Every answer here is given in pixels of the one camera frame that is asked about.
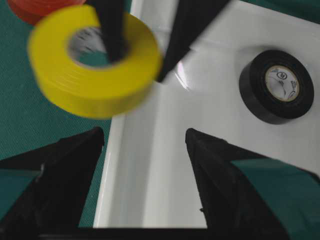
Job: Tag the yellow tape roll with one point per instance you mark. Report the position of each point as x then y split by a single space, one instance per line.
92 92

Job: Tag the red tape roll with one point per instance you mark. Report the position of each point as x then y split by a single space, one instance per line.
32 11

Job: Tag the green table cloth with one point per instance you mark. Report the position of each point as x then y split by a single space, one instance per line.
27 120

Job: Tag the black tape roll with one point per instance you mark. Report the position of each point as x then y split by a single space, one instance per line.
276 87

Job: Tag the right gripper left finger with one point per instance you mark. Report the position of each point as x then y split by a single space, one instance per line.
44 191

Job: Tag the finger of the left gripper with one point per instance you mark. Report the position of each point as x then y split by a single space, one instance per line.
111 16
191 19

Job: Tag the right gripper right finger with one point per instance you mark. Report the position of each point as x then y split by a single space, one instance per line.
249 196

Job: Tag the white plastic tray case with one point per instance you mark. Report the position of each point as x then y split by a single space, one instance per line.
196 116

